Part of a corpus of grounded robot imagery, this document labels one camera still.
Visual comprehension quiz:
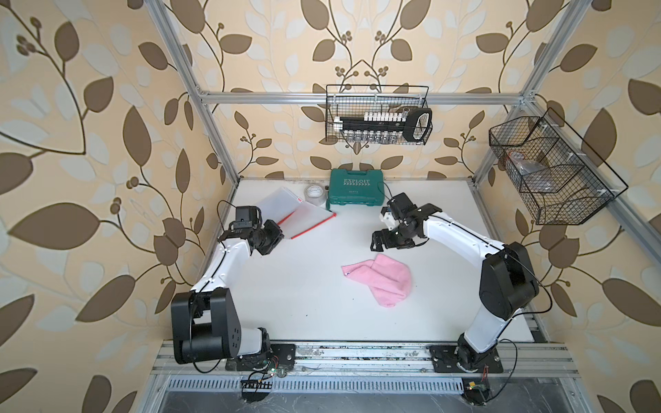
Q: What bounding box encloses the clear tape roll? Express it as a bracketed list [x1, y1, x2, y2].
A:
[304, 184, 327, 207]

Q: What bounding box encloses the black wire basket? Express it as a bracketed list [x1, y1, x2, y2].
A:
[489, 108, 628, 225]
[325, 84, 433, 146]

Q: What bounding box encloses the black socket holder rail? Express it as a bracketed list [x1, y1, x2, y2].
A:
[332, 107, 433, 145]

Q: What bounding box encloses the pink microfiber cloth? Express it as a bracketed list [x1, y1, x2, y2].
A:
[342, 254, 412, 308]

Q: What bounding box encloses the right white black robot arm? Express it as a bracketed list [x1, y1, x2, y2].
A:
[370, 193, 540, 361]

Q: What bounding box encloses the clear plastic bag in basket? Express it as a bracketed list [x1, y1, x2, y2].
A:
[509, 151, 554, 194]

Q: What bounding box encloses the black wire basket right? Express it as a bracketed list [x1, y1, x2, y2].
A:
[489, 108, 628, 225]

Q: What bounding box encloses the green plastic tool case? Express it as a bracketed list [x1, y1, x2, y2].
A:
[326, 169, 385, 208]

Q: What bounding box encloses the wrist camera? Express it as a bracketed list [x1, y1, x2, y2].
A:
[229, 206, 263, 231]
[380, 193, 417, 225]

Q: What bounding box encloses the black wire basket centre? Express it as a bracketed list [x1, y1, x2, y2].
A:
[325, 84, 433, 146]

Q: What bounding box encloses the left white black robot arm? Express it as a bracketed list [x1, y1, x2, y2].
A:
[170, 220, 284, 364]

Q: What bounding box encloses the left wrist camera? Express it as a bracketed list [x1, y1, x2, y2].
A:
[229, 206, 263, 231]

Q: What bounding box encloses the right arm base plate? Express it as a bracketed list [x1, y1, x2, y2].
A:
[428, 344, 504, 374]

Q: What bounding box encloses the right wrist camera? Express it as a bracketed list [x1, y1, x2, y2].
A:
[380, 193, 417, 225]

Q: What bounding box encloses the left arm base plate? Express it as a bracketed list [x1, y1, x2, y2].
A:
[225, 343, 296, 374]

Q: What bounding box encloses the stack of mesh document bags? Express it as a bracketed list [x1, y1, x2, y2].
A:
[256, 188, 337, 239]

